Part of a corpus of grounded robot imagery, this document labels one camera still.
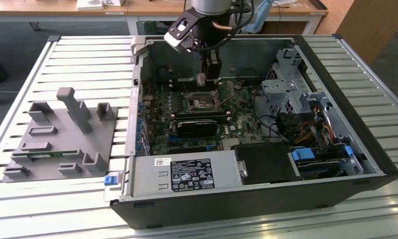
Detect grey parts rack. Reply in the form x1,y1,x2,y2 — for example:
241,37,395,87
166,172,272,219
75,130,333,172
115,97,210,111
2,87,120,184

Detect CPU socket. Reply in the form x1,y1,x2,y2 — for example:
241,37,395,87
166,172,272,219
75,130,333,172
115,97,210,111
184,91,224,113

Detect blue case latch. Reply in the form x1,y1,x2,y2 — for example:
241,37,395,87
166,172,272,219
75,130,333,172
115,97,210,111
104,175,122,187

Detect black RAM slot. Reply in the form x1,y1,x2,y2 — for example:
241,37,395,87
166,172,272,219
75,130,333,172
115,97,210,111
175,111,229,115
171,80,220,84
175,116,229,120
171,85,220,89
175,114,229,118
171,82,220,86
171,88,220,92
175,119,229,123

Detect silver power supply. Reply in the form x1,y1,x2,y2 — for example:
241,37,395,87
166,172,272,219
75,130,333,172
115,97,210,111
119,155,245,202

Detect white papers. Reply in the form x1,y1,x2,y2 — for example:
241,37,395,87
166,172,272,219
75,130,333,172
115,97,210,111
271,0,308,7

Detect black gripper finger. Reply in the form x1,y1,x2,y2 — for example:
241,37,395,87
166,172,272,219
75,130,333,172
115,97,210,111
200,51,223,83

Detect black graphics card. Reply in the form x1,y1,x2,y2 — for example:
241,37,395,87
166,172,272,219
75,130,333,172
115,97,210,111
176,119,219,139

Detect coloured power wire bundle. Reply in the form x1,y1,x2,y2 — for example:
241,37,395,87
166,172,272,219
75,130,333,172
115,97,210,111
295,107,339,150

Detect silver drive cage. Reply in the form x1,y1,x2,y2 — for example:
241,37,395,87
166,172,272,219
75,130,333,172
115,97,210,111
260,48,332,115

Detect black plastic shroud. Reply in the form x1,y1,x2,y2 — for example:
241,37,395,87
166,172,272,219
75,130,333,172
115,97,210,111
231,143,303,186

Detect silver metal handle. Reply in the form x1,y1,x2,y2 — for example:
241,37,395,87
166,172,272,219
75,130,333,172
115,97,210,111
237,160,249,178

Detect metal socket cover frame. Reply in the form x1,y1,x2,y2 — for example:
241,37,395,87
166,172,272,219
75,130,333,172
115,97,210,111
214,81,236,106

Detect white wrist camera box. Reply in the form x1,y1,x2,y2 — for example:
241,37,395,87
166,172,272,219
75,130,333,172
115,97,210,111
164,11,200,53

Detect black open PC case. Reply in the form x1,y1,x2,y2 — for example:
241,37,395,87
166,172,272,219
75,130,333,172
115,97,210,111
103,34,398,230

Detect wooden cabinet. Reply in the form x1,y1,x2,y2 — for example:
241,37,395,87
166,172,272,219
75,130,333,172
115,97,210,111
315,0,398,66

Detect green RAM stick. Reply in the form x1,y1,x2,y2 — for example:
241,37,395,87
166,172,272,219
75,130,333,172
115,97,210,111
26,151,79,159

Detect blue disk carrier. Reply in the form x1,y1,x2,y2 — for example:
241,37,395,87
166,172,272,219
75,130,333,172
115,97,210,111
291,146,353,165

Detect green motherboard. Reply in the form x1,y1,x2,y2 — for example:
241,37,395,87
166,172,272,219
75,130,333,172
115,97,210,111
142,81,269,156

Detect copper coloured hose fitting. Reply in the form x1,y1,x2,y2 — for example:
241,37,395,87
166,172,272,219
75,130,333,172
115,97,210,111
212,21,235,33

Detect small silver heatsink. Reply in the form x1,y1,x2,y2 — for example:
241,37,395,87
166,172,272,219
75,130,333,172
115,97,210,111
221,139,240,150

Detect long wooden desk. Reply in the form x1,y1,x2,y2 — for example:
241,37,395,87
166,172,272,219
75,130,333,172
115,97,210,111
0,0,329,35

